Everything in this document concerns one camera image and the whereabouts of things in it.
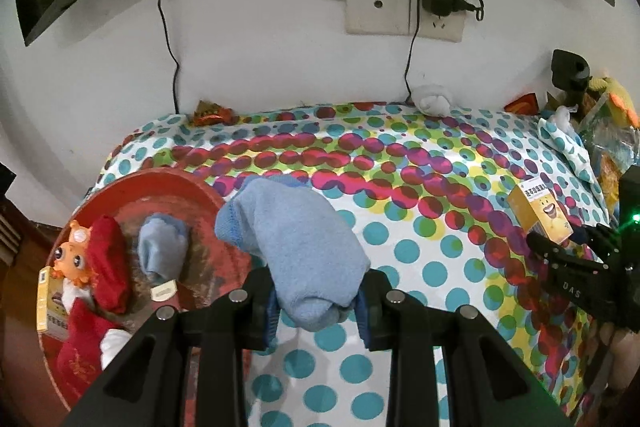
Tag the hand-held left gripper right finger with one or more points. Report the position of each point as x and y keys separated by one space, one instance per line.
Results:
x=361 y=317

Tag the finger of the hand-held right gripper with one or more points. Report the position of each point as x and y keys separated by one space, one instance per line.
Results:
x=600 y=234
x=555 y=252

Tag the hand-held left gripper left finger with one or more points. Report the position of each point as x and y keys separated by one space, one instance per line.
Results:
x=270 y=317

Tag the small yellow box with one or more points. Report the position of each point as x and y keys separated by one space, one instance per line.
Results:
x=542 y=212

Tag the light blue sock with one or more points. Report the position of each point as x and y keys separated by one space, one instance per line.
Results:
x=160 y=247
x=300 y=247

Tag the red box with beige end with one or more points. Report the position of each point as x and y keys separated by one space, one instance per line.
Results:
x=164 y=291

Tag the red round tray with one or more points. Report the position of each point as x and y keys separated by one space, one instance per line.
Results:
x=200 y=217

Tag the red embroidered sock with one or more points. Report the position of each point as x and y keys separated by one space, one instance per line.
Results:
x=107 y=257
x=80 y=347

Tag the orange toy tiger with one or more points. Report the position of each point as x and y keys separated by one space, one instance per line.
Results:
x=75 y=257

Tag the large yellow box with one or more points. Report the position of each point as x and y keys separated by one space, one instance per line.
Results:
x=47 y=307

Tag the person's right hand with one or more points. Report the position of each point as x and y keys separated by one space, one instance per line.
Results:
x=622 y=352

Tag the clear plastic bag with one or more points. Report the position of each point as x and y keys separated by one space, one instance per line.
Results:
x=610 y=147

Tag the white teal-dotted cloth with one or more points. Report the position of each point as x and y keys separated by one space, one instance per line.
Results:
x=570 y=147

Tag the polka dot tablecloth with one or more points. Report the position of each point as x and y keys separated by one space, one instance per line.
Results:
x=425 y=227

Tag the white crumpled tissue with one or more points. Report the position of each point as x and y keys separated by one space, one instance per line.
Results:
x=560 y=117

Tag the yellow plush toy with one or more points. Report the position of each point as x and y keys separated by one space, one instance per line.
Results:
x=620 y=99

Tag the red flat packet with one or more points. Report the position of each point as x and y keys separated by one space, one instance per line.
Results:
x=522 y=104

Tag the black stand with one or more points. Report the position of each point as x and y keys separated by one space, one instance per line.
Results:
x=570 y=67

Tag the white crumpled cloth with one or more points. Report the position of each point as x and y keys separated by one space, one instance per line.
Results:
x=432 y=99

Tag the small red snack packet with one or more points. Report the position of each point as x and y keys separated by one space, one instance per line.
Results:
x=212 y=113

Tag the wooden chair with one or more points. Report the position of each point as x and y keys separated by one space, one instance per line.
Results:
x=7 y=227

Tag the black wall plug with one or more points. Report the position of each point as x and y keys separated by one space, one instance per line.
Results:
x=462 y=4

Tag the white wall socket plate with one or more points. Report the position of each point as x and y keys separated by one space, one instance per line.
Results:
x=380 y=14

